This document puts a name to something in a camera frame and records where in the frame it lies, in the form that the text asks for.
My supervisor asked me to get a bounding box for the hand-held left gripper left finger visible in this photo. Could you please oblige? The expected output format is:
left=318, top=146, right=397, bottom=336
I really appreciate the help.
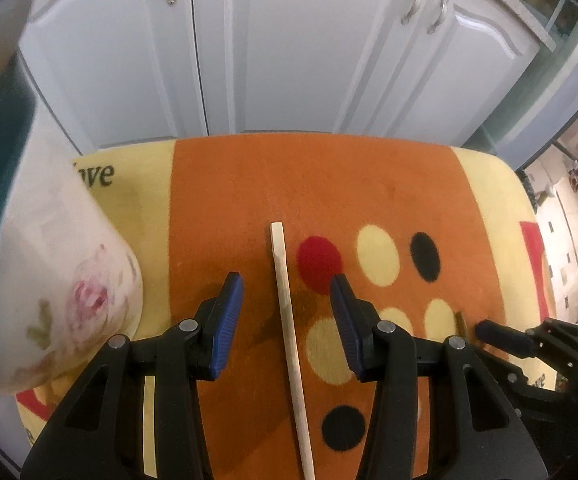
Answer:
left=20, top=272, right=246, bottom=480

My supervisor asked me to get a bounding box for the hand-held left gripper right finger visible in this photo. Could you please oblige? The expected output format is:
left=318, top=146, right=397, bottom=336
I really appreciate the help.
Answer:
left=329, top=273, right=546, bottom=480

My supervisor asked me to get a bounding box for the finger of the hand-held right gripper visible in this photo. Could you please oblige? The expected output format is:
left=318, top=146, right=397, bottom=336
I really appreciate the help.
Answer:
left=475, top=317, right=578, bottom=377

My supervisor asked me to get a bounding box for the light wooden chopstick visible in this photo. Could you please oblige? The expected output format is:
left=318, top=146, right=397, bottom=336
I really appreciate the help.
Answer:
left=270, top=222, right=316, bottom=480

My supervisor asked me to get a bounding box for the floral ceramic utensil holder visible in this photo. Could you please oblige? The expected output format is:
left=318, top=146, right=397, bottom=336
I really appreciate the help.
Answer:
left=0, top=102, right=144, bottom=398

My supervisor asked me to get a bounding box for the colourful printed mat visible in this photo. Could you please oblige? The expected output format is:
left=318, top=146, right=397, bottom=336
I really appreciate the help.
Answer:
left=15, top=132, right=558, bottom=480

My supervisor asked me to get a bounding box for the white cabinet door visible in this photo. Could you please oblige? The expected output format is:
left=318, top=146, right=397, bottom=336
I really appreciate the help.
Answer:
left=333, top=0, right=540, bottom=153
left=191, top=0, right=444, bottom=137
left=19, top=0, right=206, bottom=155

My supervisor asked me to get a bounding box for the grey cabinet side panel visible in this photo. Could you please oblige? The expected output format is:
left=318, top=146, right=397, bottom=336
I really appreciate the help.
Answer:
left=469, top=22, right=578, bottom=171

